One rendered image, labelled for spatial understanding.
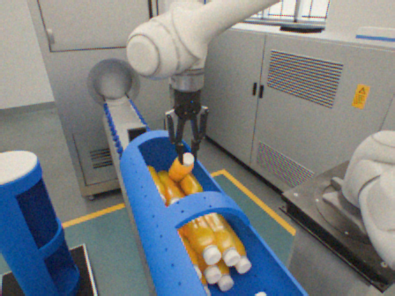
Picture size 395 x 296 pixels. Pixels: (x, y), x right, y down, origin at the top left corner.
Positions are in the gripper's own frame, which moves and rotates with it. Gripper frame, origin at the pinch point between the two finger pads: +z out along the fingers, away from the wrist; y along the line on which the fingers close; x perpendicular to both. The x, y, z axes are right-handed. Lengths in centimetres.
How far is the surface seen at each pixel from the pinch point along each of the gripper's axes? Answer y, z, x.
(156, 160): 5.2, 13.9, -20.8
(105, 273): 37, 125, -64
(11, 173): 61, 21, -45
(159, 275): 18.5, 10.1, 30.6
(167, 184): 5.2, 15.3, -6.0
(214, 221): 0.1, 10.8, 20.4
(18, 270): 72, 72, -41
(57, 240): 54, 65, -46
